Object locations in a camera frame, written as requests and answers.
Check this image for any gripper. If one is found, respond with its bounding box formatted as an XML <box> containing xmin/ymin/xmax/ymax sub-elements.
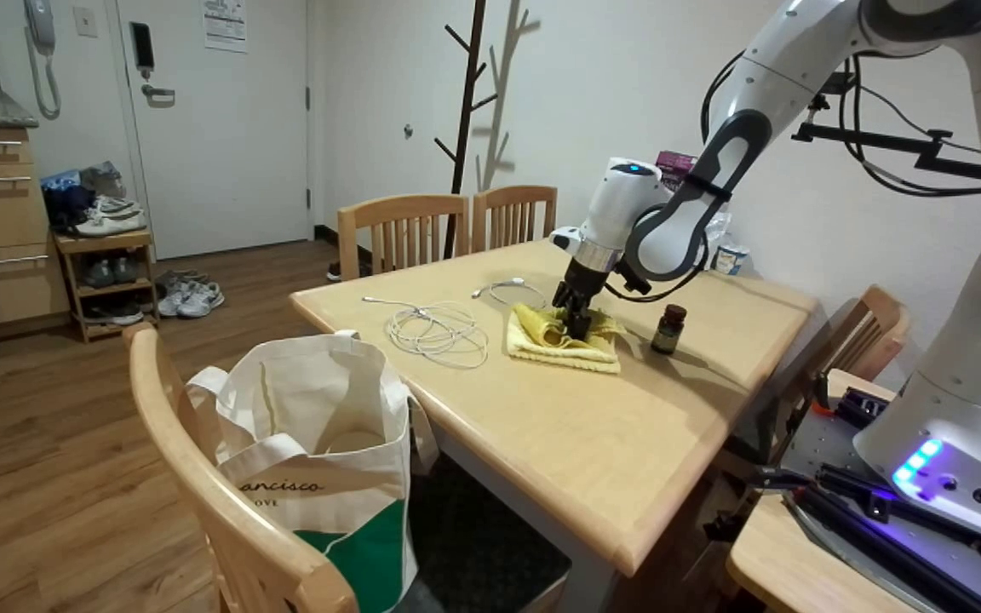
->
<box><xmin>551</xmin><ymin>259</ymin><xmax>621</xmax><ymax>342</ymax></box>

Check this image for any dark shoe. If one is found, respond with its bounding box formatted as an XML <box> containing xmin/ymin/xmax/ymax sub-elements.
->
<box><xmin>325</xmin><ymin>258</ymin><xmax>373</xmax><ymax>284</ymax></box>

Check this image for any dark wooden coat rack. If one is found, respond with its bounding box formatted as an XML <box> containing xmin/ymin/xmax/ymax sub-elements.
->
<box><xmin>433</xmin><ymin>0</ymin><xmax>501</xmax><ymax>260</ymax></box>

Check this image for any black clamp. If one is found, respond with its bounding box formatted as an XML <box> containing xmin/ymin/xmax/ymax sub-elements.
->
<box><xmin>834</xmin><ymin>387</ymin><xmax>889</xmax><ymax>428</ymax></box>
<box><xmin>702</xmin><ymin>463</ymin><xmax>811</xmax><ymax>543</ymax></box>

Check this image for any pair of white sneakers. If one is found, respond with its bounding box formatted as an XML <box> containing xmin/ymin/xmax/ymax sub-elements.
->
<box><xmin>72</xmin><ymin>195</ymin><xmax>149</xmax><ymax>238</ymax></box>

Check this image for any yellow towel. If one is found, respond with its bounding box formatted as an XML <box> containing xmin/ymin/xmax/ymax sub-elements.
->
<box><xmin>505</xmin><ymin>301</ymin><xmax>628</xmax><ymax>375</ymax></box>

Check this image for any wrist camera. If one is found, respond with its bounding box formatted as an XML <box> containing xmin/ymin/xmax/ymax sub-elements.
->
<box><xmin>612</xmin><ymin>258</ymin><xmax>654</xmax><ymax>297</ymax></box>

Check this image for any paper notice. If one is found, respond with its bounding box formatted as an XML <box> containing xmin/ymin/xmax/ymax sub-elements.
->
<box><xmin>202</xmin><ymin>0</ymin><xmax>250</xmax><ymax>54</ymax></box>

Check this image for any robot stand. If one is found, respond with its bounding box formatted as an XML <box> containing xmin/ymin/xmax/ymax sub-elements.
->
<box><xmin>726</xmin><ymin>368</ymin><xmax>981</xmax><ymax>613</ymax></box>

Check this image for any coil of white cable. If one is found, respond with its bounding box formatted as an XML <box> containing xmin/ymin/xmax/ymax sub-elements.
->
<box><xmin>361</xmin><ymin>295</ymin><xmax>491</xmax><ymax>370</ymax></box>

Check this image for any door handle with lock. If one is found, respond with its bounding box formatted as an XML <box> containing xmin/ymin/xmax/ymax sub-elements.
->
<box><xmin>129</xmin><ymin>20</ymin><xmax>177</xmax><ymax>109</ymax></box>

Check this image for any clear plastic bottle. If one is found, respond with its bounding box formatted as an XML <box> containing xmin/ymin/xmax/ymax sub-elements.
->
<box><xmin>702</xmin><ymin>203</ymin><xmax>733</xmax><ymax>258</ymax></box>

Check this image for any white door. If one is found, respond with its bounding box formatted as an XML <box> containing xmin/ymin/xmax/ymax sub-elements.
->
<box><xmin>114</xmin><ymin>0</ymin><xmax>315</xmax><ymax>261</ymax></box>

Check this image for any brown glass bottle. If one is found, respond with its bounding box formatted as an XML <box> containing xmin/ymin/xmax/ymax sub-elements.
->
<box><xmin>650</xmin><ymin>303</ymin><xmax>688</xmax><ymax>357</ymax></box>

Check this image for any wall phone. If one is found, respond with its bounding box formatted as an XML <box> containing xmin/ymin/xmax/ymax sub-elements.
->
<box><xmin>23</xmin><ymin>0</ymin><xmax>63</xmax><ymax>121</ymax></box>

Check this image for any row of shoes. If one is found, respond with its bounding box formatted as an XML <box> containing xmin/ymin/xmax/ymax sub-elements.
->
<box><xmin>153</xmin><ymin>269</ymin><xmax>227</xmax><ymax>320</ymax></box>

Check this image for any white plastic cup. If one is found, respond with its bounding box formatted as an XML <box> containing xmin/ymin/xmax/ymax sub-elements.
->
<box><xmin>711</xmin><ymin>242</ymin><xmax>752</xmax><ymax>277</ymax></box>

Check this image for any heap of bags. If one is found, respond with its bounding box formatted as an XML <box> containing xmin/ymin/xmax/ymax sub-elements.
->
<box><xmin>40</xmin><ymin>161</ymin><xmax>128</xmax><ymax>227</ymax></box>

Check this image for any wooden chair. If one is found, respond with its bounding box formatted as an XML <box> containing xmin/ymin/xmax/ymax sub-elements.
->
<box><xmin>470</xmin><ymin>184</ymin><xmax>559</xmax><ymax>255</ymax></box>
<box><xmin>759</xmin><ymin>284</ymin><xmax>912</xmax><ymax>465</ymax></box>
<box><xmin>121</xmin><ymin>323</ymin><xmax>361</xmax><ymax>613</ymax></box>
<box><xmin>336</xmin><ymin>193</ymin><xmax>471</xmax><ymax>283</ymax></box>

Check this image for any white and green tote bag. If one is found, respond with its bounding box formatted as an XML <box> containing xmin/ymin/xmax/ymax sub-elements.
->
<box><xmin>183</xmin><ymin>329</ymin><xmax>441</xmax><ymax>613</ymax></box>

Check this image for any purple box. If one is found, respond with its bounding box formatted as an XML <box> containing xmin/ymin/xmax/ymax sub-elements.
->
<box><xmin>654</xmin><ymin>150</ymin><xmax>701</xmax><ymax>193</ymax></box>

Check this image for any wooden shoe rack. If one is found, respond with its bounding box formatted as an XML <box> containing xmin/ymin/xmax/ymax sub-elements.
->
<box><xmin>53</xmin><ymin>227</ymin><xmax>160</xmax><ymax>344</ymax></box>

